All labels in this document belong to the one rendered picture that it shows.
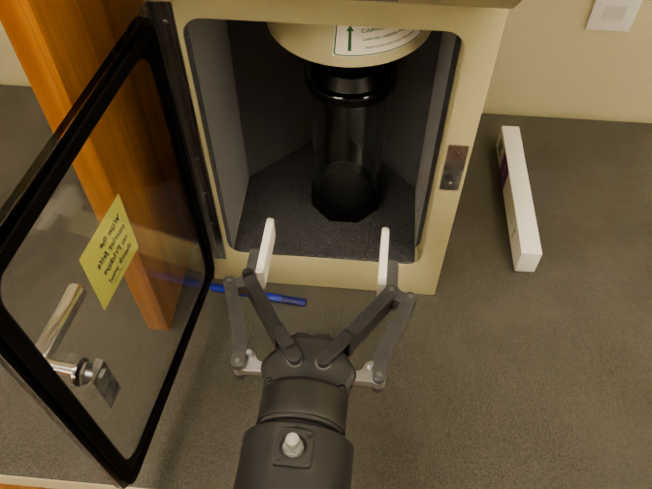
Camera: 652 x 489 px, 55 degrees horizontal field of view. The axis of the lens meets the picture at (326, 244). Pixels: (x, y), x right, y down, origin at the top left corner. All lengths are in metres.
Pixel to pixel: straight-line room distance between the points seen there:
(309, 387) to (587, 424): 0.45
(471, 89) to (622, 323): 0.46
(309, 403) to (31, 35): 0.36
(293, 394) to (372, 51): 0.33
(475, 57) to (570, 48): 0.56
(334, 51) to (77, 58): 0.23
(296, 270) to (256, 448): 0.42
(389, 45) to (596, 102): 0.68
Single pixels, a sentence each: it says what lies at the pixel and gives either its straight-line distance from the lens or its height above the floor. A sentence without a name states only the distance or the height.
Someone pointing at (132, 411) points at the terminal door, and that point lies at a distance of 0.71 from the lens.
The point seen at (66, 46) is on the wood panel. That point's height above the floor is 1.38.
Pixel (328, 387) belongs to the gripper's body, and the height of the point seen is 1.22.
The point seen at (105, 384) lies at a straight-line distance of 0.58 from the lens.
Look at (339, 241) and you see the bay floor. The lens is 0.86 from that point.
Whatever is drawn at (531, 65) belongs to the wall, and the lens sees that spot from 1.17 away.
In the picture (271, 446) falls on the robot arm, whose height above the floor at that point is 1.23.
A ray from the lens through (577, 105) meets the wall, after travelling 1.25.
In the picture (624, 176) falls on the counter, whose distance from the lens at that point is 1.15.
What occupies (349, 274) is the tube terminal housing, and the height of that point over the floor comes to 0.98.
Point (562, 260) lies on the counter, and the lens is 1.00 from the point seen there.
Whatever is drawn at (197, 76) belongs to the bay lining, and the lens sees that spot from 0.65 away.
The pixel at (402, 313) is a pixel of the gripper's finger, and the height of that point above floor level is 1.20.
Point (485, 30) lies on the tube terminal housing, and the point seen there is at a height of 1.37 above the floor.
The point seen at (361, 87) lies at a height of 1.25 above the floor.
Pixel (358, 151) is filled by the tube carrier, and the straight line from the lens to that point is 0.78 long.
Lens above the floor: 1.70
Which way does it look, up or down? 53 degrees down
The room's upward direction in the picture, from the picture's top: straight up
